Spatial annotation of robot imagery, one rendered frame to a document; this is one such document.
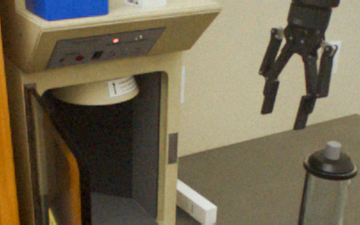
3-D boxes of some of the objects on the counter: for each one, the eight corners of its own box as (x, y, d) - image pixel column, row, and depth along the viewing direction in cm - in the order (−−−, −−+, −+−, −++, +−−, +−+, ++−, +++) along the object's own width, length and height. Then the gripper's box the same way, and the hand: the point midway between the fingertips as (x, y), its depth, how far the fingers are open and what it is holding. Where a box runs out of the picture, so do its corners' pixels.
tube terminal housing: (3, 232, 130) (-38, -129, 98) (123, 200, 144) (122, -127, 112) (38, 295, 110) (2, -133, 78) (174, 250, 124) (191, -130, 92)
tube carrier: (280, 241, 125) (292, 157, 116) (315, 229, 130) (330, 147, 121) (315, 268, 117) (330, 179, 107) (351, 254, 121) (370, 168, 112)
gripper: (255, -7, 105) (231, 105, 114) (349, 19, 91) (313, 145, 100) (280, -7, 109) (255, 101, 119) (373, 17, 95) (337, 137, 105)
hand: (285, 108), depth 108 cm, fingers open, 7 cm apart
